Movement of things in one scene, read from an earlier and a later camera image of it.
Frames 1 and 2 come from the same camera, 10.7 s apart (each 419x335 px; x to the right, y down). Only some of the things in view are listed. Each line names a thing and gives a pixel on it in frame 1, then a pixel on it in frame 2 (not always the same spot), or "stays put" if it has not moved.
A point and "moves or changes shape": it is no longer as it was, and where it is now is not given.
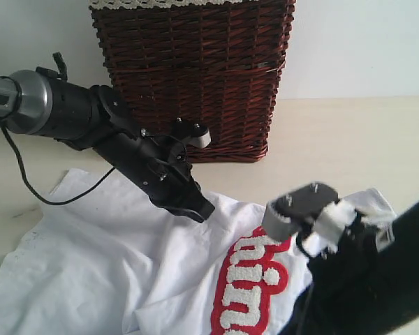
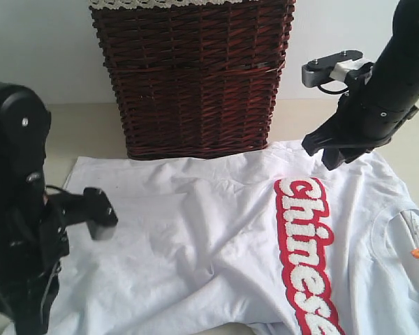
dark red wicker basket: (219, 67) stays put
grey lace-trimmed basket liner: (105, 4) stays put
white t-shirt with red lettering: (105, 258) moves or changes shape
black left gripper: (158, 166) → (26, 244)
